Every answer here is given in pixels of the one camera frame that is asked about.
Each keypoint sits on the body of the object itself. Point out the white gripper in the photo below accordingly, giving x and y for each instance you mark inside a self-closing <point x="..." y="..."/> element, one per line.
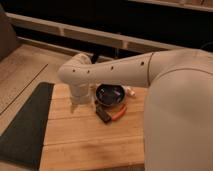
<point x="80" y="94"/>

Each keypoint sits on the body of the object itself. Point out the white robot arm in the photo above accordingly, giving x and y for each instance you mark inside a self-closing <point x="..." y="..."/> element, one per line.
<point x="178" y="108"/>

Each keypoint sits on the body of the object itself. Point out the black rectangular block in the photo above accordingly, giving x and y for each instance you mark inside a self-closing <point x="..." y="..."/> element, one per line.
<point x="103" y="115"/>

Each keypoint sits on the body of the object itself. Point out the dark round pan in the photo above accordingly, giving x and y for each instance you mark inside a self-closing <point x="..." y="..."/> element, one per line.
<point x="109" y="95"/>

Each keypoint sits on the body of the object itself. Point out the white plastic bottle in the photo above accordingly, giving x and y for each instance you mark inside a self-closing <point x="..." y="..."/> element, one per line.
<point x="130" y="91"/>

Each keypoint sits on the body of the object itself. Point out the dark green floor mat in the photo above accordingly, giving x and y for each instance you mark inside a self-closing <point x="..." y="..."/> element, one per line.
<point x="22" y="142"/>

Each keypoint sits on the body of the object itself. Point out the white shelf rail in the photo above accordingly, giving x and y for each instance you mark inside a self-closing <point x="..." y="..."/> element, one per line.
<point x="89" y="35"/>

